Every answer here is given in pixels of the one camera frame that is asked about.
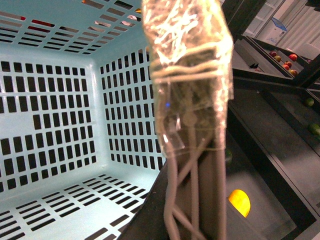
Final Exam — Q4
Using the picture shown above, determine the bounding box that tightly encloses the brown basket handle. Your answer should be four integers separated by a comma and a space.
141, 0, 234, 240

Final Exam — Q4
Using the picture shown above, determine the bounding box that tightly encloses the light blue plastic basket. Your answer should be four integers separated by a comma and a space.
0, 0, 167, 240

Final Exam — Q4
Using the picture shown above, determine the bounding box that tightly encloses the yellow mango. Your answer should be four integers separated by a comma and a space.
228, 189, 251, 218

